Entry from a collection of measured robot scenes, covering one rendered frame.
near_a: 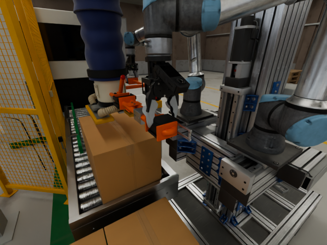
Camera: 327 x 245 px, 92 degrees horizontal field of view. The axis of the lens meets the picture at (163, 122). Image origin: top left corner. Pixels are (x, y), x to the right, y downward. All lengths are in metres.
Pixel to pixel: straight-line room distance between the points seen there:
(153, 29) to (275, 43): 0.62
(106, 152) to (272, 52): 0.93
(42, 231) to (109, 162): 1.18
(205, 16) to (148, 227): 0.98
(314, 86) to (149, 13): 0.49
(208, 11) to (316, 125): 0.43
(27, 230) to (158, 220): 1.31
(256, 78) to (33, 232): 2.05
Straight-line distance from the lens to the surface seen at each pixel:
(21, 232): 2.06
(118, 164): 0.94
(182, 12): 0.46
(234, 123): 0.96
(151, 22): 0.46
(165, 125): 0.47
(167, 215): 1.07
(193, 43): 1.15
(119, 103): 0.77
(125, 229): 1.05
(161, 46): 0.45
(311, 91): 0.62
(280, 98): 0.72
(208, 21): 0.47
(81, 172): 1.48
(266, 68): 0.93
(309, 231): 2.09
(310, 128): 0.62
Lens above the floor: 1.42
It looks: 24 degrees down
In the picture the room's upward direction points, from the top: straight up
